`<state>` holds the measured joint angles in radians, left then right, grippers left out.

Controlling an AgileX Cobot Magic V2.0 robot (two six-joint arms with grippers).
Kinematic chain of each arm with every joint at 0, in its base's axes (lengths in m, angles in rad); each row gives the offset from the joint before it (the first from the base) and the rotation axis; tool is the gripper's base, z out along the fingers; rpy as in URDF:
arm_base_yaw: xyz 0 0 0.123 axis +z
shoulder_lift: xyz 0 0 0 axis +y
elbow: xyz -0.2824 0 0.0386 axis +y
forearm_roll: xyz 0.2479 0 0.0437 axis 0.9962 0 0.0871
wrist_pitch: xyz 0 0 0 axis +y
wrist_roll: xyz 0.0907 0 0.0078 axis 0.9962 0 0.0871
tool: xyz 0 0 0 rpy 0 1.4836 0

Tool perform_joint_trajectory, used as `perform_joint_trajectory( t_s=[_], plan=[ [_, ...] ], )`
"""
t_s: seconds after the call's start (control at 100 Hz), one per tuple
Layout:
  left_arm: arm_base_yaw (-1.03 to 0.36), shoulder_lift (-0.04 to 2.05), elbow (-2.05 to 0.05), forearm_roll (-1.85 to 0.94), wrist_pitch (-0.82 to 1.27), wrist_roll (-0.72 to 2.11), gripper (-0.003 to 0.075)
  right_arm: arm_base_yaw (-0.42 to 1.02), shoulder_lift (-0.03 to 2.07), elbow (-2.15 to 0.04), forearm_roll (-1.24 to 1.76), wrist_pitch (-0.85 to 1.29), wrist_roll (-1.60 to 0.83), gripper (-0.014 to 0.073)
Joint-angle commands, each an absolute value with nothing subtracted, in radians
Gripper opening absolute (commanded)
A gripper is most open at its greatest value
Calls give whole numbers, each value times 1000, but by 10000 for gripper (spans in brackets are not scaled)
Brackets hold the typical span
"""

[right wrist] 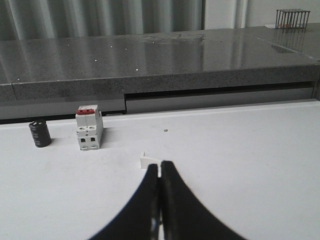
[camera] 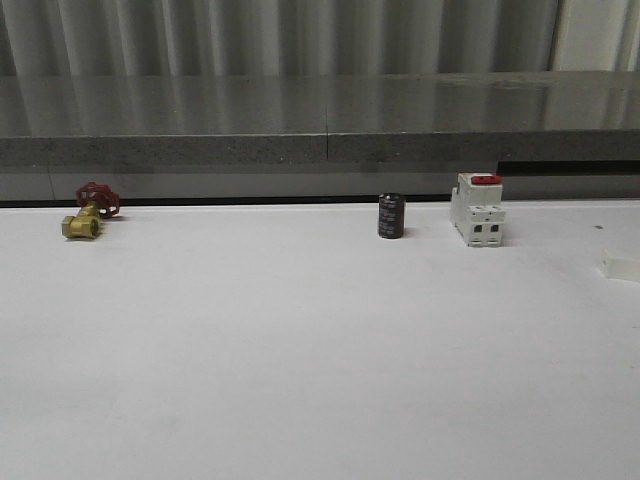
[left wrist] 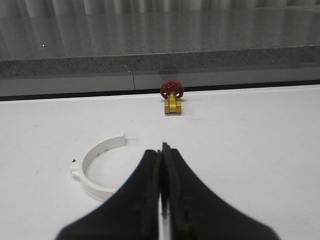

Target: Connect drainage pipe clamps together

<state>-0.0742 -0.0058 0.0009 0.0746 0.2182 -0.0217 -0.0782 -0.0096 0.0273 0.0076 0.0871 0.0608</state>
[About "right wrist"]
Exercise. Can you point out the dark wire rack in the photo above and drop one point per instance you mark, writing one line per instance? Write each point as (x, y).
(291, 19)

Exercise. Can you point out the grey stone countertop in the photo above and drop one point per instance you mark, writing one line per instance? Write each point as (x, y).
(52, 77)

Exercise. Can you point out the black cylindrical capacitor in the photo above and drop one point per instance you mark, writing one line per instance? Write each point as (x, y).
(40, 133)

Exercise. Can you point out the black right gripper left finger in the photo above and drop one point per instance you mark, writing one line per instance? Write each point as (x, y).
(140, 217)

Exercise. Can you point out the white red circuit breaker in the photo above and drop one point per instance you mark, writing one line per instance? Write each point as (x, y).
(89, 127)

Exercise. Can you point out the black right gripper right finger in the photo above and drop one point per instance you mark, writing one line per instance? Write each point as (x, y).
(184, 217)

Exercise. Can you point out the white half pipe clamp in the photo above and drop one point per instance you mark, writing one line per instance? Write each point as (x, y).
(145, 161)

